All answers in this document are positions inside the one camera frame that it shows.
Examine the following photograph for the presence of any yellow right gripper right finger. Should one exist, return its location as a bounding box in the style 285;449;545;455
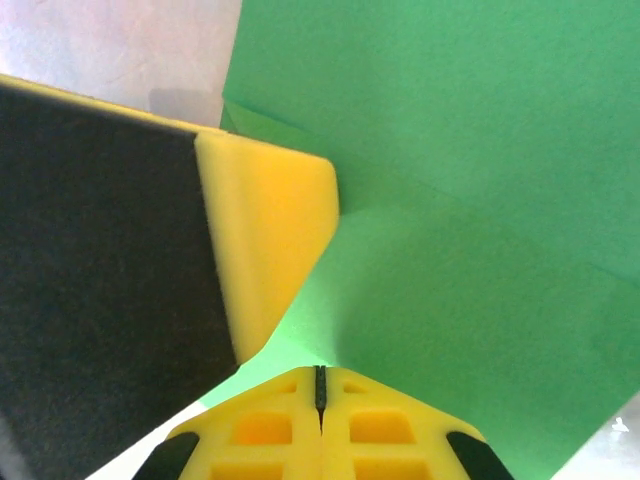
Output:
319;366;516;480

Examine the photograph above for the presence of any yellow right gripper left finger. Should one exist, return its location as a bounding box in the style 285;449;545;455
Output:
132;366;322;480

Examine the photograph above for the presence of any green square paper sheet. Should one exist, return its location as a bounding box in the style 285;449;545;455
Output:
199;0;640;480

